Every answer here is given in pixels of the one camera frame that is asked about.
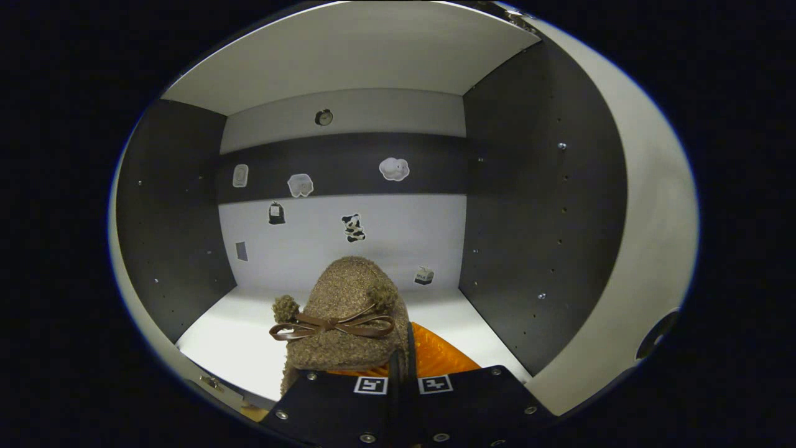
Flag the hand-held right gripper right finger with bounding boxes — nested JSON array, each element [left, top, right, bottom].
[[401, 322, 557, 448]]

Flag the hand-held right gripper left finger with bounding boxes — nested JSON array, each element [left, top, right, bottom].
[[258, 348, 402, 448]]

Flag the brown fuzzy shoe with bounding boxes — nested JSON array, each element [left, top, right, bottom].
[[269, 256, 412, 399]]

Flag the white shoe cabinet door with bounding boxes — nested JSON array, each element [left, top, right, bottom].
[[109, 143, 280, 414], [497, 3, 700, 416]]

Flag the white shoe cabinet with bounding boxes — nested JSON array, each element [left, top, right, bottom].
[[115, 0, 629, 411]]

